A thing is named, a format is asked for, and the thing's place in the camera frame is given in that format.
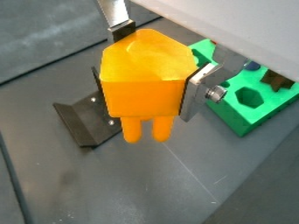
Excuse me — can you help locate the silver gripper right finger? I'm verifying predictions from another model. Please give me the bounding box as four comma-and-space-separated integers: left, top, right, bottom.
178, 45, 248, 122

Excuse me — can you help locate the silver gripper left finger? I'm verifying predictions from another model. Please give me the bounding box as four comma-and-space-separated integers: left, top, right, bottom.
96, 0, 136, 43

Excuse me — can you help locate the yellow three prong block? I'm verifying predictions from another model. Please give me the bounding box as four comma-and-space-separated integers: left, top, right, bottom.
98, 29, 197, 143

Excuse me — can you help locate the green shape sorting board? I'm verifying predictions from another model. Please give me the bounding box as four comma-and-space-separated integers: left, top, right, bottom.
186, 38, 299, 138

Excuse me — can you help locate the blue round block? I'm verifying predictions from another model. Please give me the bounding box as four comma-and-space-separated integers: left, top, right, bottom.
244, 61, 260, 71

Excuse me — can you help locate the dark brown star block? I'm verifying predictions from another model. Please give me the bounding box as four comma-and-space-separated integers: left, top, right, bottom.
260, 70, 295, 92

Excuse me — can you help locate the black angled metal bracket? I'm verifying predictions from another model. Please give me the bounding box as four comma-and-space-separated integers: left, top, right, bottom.
52, 67, 121, 148

